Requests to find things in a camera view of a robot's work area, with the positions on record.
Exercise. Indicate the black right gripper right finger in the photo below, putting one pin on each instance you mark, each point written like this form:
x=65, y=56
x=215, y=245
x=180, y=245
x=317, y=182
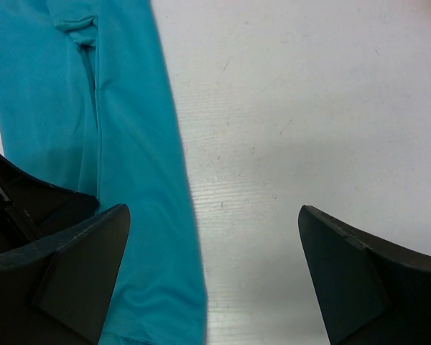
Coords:
x=370, y=290

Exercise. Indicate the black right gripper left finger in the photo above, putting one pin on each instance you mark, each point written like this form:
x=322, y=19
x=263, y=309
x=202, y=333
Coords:
x=57, y=290

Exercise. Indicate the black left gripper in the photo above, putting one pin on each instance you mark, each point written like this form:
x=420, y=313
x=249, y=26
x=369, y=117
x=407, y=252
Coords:
x=31, y=209

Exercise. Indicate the teal t shirt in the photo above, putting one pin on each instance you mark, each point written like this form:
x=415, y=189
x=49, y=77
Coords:
x=86, y=104

